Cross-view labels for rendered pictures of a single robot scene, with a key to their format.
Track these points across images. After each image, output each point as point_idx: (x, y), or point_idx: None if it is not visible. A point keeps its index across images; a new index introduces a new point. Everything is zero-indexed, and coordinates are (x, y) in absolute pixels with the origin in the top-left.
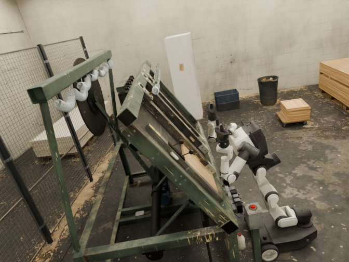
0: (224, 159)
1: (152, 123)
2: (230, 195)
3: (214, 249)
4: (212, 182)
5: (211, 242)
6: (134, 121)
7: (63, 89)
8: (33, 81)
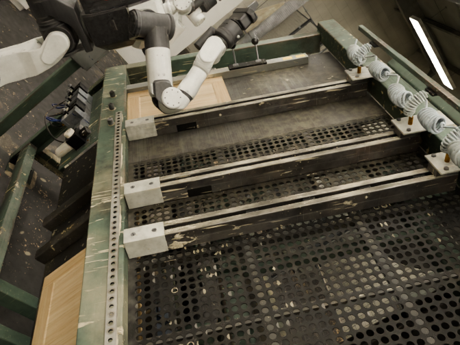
0: (182, 23)
1: (307, 81)
2: (84, 111)
3: (20, 229)
4: (141, 106)
5: (19, 246)
6: (317, 33)
7: (409, 80)
8: None
